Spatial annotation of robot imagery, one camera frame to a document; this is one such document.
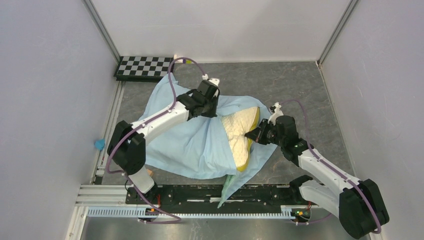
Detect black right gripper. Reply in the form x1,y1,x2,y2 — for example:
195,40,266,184
245,118,285,147

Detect cream and yellow pillow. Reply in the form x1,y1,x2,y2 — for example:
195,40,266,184
221,106,260,172

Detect light blue pillowcase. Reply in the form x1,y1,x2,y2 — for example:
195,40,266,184
138,72,278,209

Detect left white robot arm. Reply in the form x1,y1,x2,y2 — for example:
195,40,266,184
106,78,220,204

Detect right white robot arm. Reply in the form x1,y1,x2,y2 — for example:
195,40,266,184
245,115,390,239

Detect small white purple toy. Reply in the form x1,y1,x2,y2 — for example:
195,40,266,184
173,54,193,64

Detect black white checkerboard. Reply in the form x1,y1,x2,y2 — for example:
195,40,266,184
114,55,174,83

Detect blue plastic clip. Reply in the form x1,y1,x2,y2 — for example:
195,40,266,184
94,138,106,152

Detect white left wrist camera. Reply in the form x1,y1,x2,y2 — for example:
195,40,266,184
202,74,220,88

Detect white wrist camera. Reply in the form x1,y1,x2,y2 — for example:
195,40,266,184
268,102,284,125
202,74,220,88

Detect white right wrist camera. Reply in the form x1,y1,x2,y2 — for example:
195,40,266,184
268,102,284,125

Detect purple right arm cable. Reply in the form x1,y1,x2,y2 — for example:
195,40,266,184
280,98,382,235

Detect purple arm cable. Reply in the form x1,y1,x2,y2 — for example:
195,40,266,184
105,56,210,225
280,98,382,235

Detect white toothed cable tray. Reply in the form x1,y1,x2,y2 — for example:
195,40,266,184
86,205,312,220

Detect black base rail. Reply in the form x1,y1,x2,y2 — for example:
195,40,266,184
144,184,315,214

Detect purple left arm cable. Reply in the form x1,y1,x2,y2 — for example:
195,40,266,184
105,56,210,225

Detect aluminium frame rails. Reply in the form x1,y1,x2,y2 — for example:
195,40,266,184
75,185,127,207

